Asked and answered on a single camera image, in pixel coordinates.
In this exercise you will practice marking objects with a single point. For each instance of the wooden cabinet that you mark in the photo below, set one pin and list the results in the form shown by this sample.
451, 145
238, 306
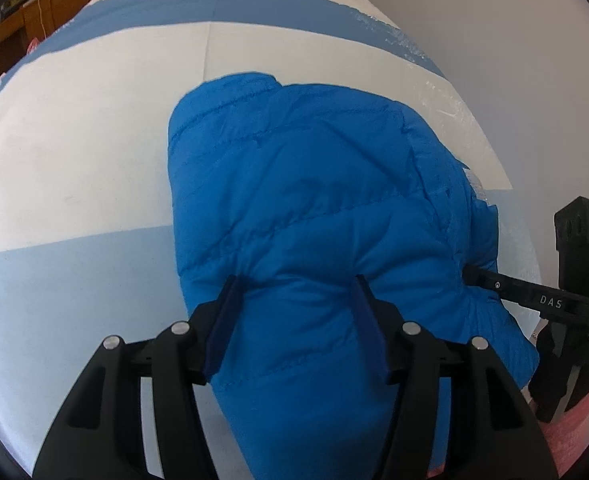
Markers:
4, 40

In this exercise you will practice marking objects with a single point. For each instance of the person's right forearm pink sleeve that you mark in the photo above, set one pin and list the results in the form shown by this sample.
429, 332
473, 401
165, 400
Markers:
569, 435

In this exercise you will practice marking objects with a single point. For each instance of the blue and white bedsheet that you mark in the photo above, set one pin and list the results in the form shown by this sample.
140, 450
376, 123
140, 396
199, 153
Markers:
74, 160

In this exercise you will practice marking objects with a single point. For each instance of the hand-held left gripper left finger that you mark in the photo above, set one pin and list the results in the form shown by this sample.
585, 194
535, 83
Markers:
222, 330

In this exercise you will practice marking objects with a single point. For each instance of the blue puffer jacket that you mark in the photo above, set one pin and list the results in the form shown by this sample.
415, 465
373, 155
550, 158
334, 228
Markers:
314, 185

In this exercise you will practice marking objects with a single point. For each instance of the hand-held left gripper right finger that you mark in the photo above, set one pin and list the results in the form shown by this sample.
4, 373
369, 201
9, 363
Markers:
372, 330

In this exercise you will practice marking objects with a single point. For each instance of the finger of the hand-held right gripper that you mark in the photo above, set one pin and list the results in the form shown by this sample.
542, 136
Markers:
489, 280

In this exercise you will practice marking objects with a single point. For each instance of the person's right hand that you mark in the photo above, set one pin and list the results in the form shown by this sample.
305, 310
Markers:
585, 370

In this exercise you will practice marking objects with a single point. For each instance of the red object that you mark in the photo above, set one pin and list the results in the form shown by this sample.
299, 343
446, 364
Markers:
32, 46

